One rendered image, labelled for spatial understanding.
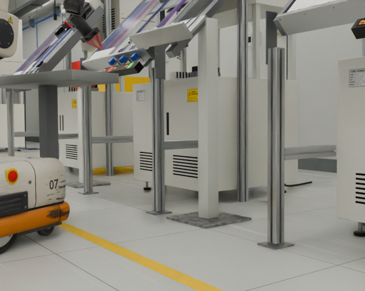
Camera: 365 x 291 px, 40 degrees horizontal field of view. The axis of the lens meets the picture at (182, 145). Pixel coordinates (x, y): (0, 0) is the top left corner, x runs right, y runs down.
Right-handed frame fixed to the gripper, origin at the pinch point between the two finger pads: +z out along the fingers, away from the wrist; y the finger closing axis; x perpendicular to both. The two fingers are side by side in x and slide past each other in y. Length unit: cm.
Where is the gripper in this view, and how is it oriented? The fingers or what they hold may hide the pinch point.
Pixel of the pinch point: (100, 47)
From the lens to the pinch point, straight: 245.7
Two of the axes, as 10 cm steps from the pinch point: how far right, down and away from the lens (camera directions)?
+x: -5.8, 7.3, -3.7
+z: 5.9, 6.8, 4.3
